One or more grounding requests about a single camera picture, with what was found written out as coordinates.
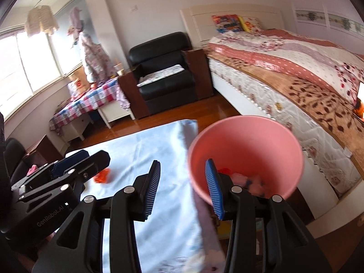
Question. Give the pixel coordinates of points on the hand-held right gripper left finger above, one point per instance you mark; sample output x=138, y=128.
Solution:
x=152, y=187

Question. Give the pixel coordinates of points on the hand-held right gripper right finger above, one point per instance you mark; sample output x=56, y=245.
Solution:
x=213, y=187

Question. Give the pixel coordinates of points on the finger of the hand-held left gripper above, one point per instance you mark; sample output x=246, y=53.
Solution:
x=96, y=160
x=68, y=165

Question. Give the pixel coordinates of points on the red wrapper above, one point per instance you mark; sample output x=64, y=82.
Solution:
x=103, y=176

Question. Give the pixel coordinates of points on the pink plastic bucket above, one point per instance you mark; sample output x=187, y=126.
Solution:
x=244, y=142

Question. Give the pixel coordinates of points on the red scrap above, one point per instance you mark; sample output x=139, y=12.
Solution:
x=225, y=171

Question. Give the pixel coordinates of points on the small pink item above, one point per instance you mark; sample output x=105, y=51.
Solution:
x=32, y=169

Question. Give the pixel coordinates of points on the pink white crumpled tissue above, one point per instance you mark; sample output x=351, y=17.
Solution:
x=250, y=183

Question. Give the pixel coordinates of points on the light blue tablecloth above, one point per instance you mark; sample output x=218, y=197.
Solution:
x=159, y=142

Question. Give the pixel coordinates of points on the black chair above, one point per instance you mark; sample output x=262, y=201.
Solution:
x=15, y=156

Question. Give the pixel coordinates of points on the table with checkered cloth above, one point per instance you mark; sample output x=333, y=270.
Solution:
x=85, y=102

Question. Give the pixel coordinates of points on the white lace cloth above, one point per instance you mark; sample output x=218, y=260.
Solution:
x=123, y=98

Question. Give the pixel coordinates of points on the dark brown side cabinet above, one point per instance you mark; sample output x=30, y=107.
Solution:
x=133, y=96

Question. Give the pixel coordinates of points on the white plastic bag orange print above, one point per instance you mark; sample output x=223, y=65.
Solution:
x=78, y=81

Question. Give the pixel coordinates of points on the white quilted mattress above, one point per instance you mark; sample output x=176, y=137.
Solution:
x=284, y=113

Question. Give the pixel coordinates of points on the pink hanging pyjamas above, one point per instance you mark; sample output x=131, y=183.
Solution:
x=93, y=54

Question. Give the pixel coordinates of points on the window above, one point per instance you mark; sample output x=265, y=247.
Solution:
x=28, y=65

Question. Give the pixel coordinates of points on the floral seat cushion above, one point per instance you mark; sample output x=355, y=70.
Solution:
x=162, y=75

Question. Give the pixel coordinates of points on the dark brown nightstand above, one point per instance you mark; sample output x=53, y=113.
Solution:
x=199, y=74

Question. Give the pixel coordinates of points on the black leather armchair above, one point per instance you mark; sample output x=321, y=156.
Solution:
x=159, y=48

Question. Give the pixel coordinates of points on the brown leaf pattern blanket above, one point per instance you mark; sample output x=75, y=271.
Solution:
x=312, y=99

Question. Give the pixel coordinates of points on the cream knitted hanging garment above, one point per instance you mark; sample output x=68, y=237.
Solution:
x=41, y=21

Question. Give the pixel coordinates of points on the pink floral quilt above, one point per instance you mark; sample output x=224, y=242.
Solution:
x=298, y=51

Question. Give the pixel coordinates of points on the colourful printed pillow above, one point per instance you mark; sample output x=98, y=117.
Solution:
x=227, y=24

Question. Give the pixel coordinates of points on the yellow pillow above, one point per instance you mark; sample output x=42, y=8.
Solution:
x=245, y=25

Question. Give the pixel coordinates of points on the white floral pillow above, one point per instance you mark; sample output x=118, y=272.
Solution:
x=255, y=24

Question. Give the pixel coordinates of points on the bed with floral quilt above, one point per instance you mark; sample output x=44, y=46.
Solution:
x=233, y=17

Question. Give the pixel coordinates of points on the white wardrobe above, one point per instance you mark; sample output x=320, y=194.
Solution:
x=327, y=22

